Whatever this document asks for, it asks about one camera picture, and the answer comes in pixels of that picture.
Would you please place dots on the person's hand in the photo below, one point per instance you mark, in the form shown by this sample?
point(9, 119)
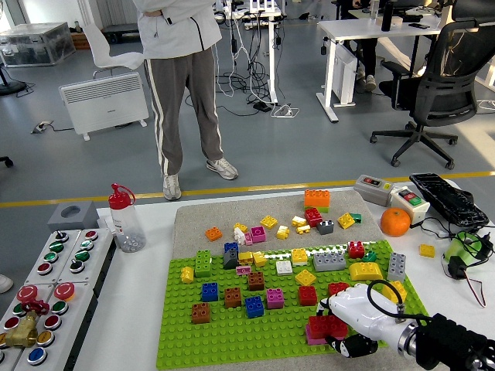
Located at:
point(151, 12)

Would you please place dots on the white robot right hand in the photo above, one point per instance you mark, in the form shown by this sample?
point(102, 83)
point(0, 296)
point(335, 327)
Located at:
point(363, 313)

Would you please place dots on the long red brick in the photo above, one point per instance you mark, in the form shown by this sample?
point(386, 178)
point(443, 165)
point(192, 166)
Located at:
point(323, 324)

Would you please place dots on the green studded baseplate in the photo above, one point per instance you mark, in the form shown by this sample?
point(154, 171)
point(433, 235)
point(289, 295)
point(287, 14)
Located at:
point(181, 340)

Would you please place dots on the person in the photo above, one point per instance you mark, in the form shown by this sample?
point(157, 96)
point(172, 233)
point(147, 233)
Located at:
point(4, 283)
point(370, 54)
point(174, 31)

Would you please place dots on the large yellow square brick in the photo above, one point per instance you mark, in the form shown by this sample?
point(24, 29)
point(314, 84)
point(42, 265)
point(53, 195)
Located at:
point(391, 290)

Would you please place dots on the red rounded brick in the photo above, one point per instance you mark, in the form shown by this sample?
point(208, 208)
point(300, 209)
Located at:
point(336, 288)

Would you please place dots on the yellow curved long brick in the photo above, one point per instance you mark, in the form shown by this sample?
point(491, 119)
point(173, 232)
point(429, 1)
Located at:
point(366, 271)

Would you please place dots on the long magenta brick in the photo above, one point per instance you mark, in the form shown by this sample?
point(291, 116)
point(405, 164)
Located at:
point(315, 340)

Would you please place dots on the small dark green brick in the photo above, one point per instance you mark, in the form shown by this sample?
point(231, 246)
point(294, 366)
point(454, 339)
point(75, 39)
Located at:
point(370, 256)

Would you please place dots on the long grey brick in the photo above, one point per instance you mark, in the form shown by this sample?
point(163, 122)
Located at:
point(329, 262)

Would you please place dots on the white plastic chair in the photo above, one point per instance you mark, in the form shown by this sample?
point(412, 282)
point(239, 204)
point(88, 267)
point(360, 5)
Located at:
point(98, 46)

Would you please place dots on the red brick with white studs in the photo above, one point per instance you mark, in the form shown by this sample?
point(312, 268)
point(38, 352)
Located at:
point(356, 250)

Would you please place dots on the flat yellow square brick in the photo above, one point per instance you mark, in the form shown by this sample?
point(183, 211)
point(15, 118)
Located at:
point(346, 220)
point(269, 222)
point(305, 276)

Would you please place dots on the yellow and white brick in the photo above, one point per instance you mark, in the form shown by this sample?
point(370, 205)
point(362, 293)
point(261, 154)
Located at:
point(299, 257)

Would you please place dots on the magenta square brick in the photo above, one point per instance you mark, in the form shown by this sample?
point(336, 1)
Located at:
point(275, 298)

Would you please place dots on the flat white brick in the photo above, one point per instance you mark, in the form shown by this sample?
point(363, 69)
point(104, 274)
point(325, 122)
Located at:
point(284, 267)

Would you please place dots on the grey brick with white studs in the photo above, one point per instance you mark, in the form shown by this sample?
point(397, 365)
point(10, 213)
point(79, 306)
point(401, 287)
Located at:
point(325, 227)

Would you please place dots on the orange fruit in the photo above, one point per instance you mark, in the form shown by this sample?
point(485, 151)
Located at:
point(395, 222)

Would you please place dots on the white panel heater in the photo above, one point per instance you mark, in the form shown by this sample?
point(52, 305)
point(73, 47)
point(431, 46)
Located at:
point(104, 104)

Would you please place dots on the dark red square brick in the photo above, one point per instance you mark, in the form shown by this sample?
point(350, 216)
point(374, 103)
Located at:
point(313, 216)

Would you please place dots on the blue square brick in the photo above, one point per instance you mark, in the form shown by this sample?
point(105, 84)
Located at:
point(254, 307)
point(209, 292)
point(231, 246)

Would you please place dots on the brown square brick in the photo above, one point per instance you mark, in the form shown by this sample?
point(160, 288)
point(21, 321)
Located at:
point(233, 297)
point(256, 281)
point(200, 313)

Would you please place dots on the pale yellow small brick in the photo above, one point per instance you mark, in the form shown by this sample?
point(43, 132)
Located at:
point(298, 221)

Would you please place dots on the long lime green brick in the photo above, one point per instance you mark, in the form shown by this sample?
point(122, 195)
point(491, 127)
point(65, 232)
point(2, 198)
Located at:
point(317, 210)

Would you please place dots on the transparent storage case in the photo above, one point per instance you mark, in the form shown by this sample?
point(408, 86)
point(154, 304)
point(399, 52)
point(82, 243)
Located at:
point(35, 42)

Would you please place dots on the long orange brick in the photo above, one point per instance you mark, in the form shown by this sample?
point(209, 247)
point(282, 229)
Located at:
point(317, 198)

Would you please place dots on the flat pink brick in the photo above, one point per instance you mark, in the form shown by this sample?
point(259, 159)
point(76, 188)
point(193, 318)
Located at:
point(243, 270)

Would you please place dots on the upturned magenta brick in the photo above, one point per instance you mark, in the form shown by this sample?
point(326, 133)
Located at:
point(258, 234)

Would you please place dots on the small pink brick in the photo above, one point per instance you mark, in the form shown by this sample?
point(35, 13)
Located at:
point(248, 239)

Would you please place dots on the black keyboard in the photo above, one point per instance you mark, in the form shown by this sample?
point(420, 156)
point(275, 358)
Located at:
point(444, 197)

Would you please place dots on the dark grey slope brick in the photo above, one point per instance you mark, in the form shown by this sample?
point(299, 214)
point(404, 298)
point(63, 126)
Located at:
point(231, 259)

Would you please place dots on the black power strip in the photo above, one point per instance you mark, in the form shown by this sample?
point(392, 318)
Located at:
point(262, 107)

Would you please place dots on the small white brick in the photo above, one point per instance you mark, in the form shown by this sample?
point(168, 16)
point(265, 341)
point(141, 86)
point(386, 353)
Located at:
point(239, 235)

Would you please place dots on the grey floor socket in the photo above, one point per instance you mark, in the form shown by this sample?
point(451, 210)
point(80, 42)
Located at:
point(41, 126)

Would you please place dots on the black fan stand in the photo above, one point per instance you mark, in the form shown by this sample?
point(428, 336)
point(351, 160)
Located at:
point(9, 87)

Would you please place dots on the small orange brick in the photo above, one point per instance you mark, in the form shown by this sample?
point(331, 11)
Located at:
point(214, 234)

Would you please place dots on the grey felt mat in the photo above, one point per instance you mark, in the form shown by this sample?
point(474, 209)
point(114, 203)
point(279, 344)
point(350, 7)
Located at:
point(216, 210)

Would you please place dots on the white panel under desk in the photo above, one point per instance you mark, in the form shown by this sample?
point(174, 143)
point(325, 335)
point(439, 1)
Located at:
point(344, 77)

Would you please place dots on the black chair caster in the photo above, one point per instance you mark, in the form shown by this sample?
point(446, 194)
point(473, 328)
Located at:
point(7, 161)

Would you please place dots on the clear bottle with red cap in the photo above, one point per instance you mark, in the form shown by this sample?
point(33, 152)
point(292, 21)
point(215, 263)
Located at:
point(125, 224)

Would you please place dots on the white office desk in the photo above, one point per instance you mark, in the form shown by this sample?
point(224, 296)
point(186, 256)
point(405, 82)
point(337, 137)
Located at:
point(367, 27)

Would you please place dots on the grey block with round hole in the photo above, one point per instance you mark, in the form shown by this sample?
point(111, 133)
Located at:
point(83, 220)

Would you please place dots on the black mesh office chair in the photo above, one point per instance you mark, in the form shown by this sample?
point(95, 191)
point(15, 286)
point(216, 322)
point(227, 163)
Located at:
point(437, 96)

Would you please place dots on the black bottle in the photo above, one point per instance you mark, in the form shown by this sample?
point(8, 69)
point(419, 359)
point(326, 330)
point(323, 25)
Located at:
point(386, 17)

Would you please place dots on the grey four-button control box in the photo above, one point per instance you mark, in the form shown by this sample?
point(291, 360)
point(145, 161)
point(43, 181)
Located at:
point(38, 276)
point(96, 255)

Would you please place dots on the black phone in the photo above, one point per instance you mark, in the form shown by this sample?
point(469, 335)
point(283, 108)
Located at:
point(418, 26)

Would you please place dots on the grey box with mushroom button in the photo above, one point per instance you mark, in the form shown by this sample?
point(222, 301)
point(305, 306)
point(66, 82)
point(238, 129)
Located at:
point(73, 313)
point(7, 305)

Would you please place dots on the white red-green switch box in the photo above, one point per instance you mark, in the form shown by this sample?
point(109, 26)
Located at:
point(410, 199)

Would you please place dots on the grey switch box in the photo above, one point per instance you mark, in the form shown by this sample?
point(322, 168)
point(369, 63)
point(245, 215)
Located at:
point(373, 190)

